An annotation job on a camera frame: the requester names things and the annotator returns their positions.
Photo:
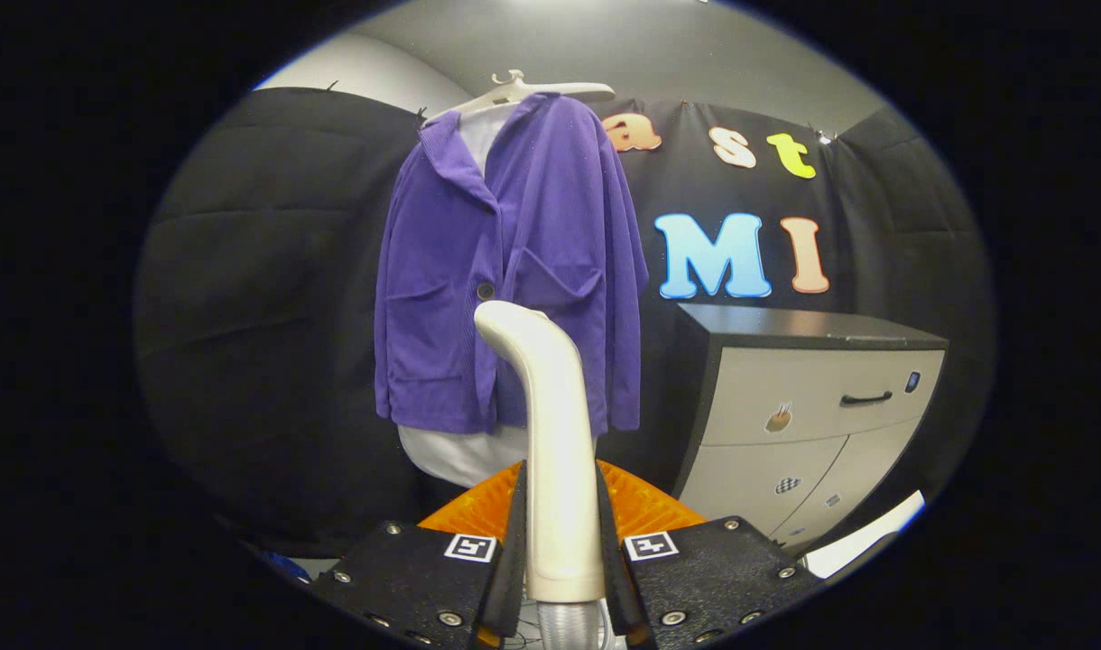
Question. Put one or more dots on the white flat panel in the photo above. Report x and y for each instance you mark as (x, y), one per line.
(862, 537)

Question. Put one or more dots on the blue object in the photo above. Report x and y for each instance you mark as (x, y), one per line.
(289, 567)

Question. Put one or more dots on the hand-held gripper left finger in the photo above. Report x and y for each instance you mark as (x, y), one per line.
(415, 578)

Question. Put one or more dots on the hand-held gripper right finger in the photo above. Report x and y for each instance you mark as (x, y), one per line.
(695, 578)

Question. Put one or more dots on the grey cabinet with dark top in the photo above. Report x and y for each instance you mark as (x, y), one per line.
(785, 379)

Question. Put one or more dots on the purple jacket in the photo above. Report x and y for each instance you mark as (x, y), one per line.
(550, 226)

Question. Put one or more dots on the white shirt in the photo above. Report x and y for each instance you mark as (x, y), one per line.
(460, 456)

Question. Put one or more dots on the white clothes hanger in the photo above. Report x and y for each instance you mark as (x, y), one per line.
(532, 90)

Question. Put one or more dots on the white garment steamer head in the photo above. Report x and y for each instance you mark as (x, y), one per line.
(559, 433)

